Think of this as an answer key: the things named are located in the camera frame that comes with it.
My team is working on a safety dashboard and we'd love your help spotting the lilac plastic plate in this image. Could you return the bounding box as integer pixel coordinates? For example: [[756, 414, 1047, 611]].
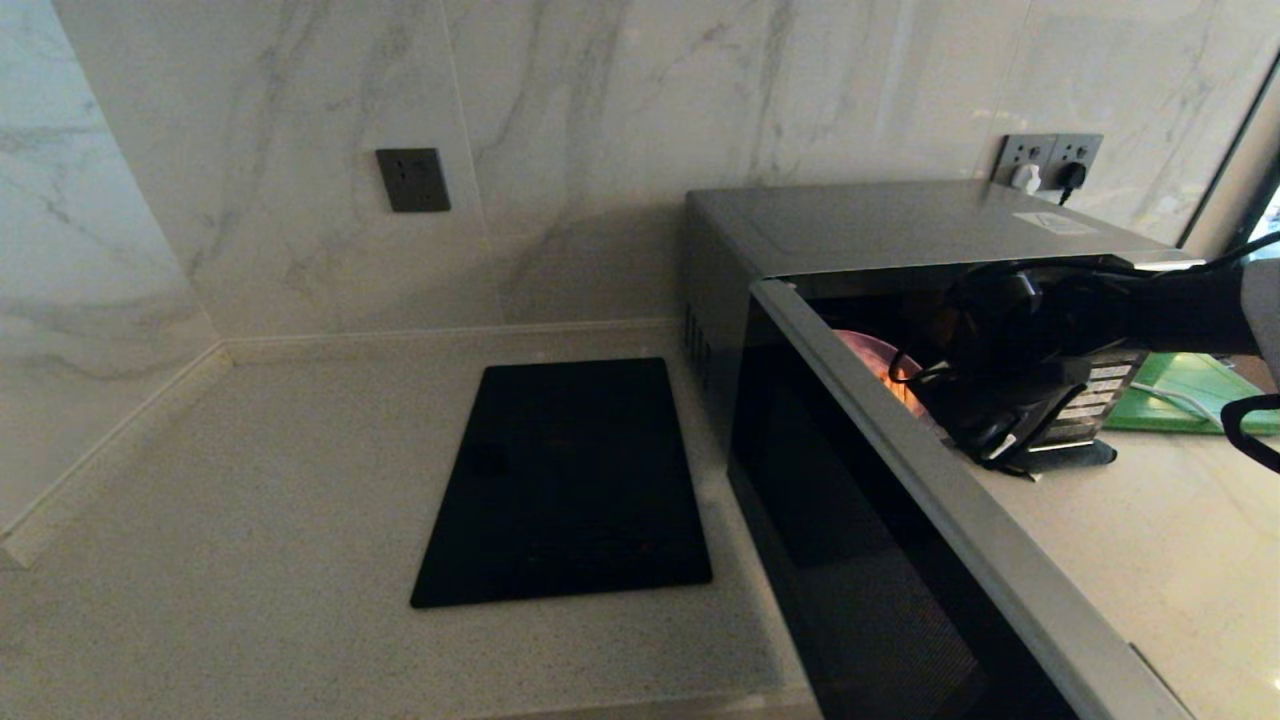
[[832, 329, 931, 421]]

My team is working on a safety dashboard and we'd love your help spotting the black glass microwave door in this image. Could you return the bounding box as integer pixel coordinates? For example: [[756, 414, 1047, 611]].
[[727, 278, 1196, 720]]

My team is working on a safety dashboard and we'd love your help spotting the dark cloth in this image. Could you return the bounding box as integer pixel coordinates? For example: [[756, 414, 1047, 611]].
[[985, 438, 1118, 481]]

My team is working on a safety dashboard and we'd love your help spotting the green cutting board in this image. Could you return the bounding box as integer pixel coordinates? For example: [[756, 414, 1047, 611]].
[[1103, 352, 1280, 436]]

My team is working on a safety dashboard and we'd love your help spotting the black glass induction cooktop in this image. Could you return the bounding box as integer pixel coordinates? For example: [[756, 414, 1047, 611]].
[[410, 357, 713, 609]]

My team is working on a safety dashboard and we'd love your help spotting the white power cable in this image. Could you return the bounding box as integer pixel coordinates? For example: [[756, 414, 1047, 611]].
[[1130, 381, 1226, 426]]

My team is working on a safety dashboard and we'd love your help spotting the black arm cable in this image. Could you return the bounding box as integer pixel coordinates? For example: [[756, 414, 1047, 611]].
[[1220, 393, 1280, 475]]

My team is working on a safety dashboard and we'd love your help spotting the dark window frame post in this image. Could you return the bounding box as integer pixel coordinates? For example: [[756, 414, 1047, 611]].
[[1180, 50, 1280, 263]]

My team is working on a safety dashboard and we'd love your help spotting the dark grey wall socket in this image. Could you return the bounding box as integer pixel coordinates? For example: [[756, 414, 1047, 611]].
[[375, 148, 452, 214]]

